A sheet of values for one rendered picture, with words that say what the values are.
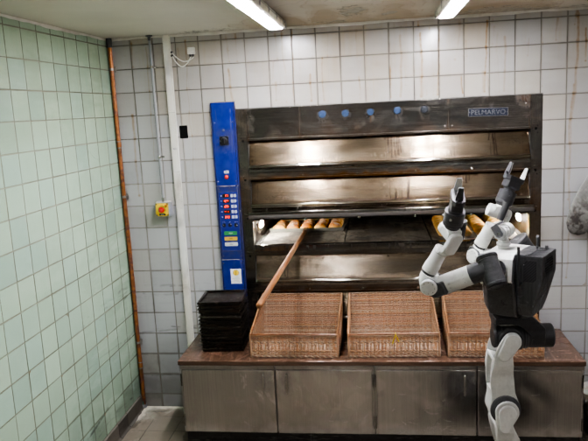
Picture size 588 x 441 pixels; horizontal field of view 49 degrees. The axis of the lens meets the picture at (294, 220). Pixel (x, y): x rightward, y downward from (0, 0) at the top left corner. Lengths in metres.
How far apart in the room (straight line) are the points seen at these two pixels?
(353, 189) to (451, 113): 0.79
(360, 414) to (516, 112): 2.11
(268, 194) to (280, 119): 0.50
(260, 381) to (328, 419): 0.48
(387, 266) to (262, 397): 1.18
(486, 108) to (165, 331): 2.64
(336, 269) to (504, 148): 1.33
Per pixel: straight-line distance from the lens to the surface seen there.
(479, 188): 4.27
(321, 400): 4.06
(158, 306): 4.65
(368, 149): 4.19
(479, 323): 4.39
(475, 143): 4.24
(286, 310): 4.38
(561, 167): 4.36
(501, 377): 3.28
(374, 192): 4.21
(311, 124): 4.22
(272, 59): 4.24
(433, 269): 2.95
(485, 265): 2.92
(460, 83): 4.22
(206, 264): 4.47
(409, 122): 4.20
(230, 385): 4.11
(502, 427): 3.34
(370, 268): 4.32
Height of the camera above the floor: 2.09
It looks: 10 degrees down
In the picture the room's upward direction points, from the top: 3 degrees counter-clockwise
